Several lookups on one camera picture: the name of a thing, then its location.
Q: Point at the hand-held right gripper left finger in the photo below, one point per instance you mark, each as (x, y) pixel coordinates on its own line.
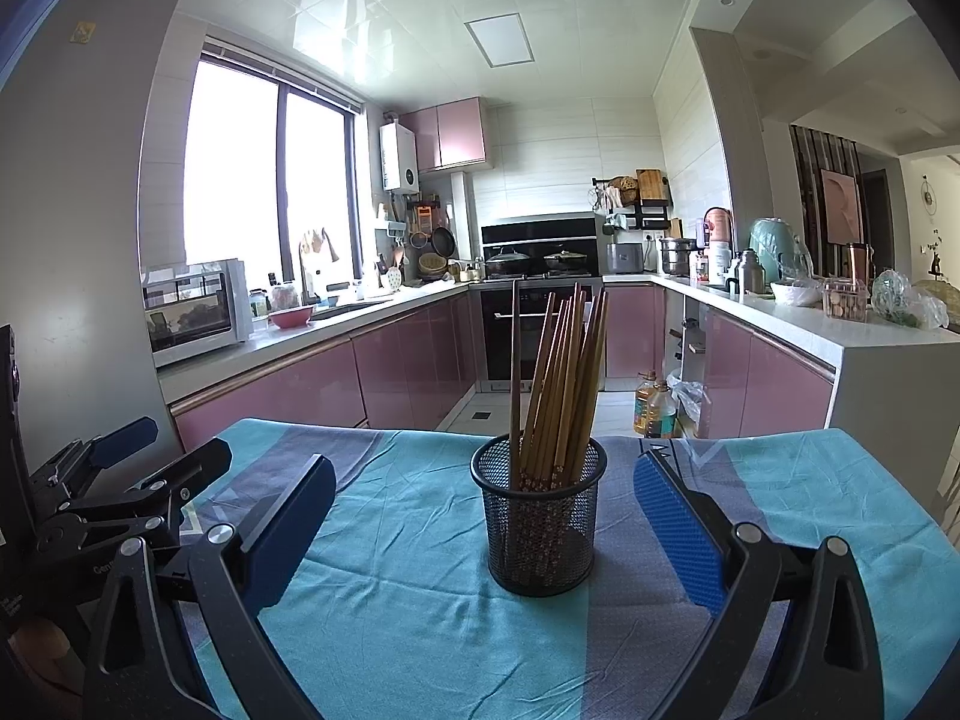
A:
(289, 532)

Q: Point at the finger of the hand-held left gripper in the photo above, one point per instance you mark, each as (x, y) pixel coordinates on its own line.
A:
(187, 476)
(127, 439)

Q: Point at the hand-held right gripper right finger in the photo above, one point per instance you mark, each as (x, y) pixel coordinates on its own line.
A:
(679, 532)

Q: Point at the black mesh pen holder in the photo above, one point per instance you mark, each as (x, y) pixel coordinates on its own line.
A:
(540, 540)

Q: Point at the bunch of wooden chopsticks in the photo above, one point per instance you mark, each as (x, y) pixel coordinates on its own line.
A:
(562, 360)

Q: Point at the person's left hand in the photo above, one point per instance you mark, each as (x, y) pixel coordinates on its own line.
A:
(41, 649)

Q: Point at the dark oil bottle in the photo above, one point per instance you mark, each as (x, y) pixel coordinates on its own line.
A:
(667, 412)

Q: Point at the yellow oil bottle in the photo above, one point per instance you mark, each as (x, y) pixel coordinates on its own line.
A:
(645, 405)

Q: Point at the white plastic bag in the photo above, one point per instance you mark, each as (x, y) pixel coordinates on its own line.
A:
(690, 397)

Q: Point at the white countertop oven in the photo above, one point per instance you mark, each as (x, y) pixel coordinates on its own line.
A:
(199, 311)

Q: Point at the teal grey tablecloth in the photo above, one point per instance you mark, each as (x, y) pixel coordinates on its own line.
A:
(420, 615)

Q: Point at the pink base cabinets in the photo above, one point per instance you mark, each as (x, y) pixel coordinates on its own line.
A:
(337, 382)
(750, 367)

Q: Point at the pink bowl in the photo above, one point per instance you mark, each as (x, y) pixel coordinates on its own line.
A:
(290, 317)

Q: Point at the kitchen faucet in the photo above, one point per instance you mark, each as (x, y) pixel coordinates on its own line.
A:
(304, 277)

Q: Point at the white bowl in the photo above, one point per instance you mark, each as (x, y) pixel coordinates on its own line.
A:
(796, 292)

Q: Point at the black built-in oven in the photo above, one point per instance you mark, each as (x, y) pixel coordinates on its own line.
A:
(495, 337)

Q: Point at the steel thermos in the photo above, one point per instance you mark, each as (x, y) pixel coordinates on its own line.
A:
(750, 274)

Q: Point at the white spotted vase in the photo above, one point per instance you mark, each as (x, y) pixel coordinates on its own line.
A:
(395, 277)

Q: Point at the white bottle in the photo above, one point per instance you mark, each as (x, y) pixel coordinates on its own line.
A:
(720, 259)

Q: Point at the steel stock pot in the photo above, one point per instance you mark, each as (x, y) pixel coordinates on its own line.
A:
(676, 255)

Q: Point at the grey refrigerator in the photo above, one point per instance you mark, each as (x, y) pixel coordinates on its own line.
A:
(75, 165)

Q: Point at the silver toaster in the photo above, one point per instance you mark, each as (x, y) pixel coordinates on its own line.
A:
(624, 257)

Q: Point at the clear plastic container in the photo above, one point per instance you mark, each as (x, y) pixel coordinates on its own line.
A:
(844, 300)

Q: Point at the black lidded pot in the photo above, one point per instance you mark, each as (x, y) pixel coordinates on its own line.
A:
(508, 262)
(565, 261)

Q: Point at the green kitchen appliance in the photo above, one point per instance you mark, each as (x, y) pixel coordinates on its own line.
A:
(772, 247)

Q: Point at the woven basket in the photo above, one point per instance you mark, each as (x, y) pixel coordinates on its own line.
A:
(431, 264)

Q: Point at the pink kettle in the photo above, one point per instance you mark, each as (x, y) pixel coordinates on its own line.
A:
(718, 225)

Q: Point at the kitchen window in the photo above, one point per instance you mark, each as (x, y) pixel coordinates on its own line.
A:
(262, 157)

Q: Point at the plastic bag of greens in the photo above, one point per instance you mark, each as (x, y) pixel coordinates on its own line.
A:
(907, 300)

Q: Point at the copper tumbler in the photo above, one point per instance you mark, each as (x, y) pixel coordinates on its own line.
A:
(856, 259)

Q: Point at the hanging black pan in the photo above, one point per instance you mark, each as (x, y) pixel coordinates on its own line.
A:
(442, 240)

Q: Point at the black range hood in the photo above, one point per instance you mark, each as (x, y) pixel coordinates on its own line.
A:
(540, 231)

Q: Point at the wooden cutting board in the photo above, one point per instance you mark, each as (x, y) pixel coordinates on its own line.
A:
(649, 184)

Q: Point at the white water heater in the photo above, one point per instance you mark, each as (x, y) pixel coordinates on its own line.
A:
(399, 157)

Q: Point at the ceiling light panel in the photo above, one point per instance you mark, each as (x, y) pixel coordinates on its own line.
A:
(501, 41)

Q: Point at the black wall rack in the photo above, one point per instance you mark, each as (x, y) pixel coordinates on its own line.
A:
(637, 210)

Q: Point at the framed wall picture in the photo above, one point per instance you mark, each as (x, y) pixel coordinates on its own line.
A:
(841, 202)

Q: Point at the wall ornament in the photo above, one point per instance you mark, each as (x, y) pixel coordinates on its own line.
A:
(928, 191)

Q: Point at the pink wall cabinet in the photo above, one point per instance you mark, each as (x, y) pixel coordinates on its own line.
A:
(450, 135)

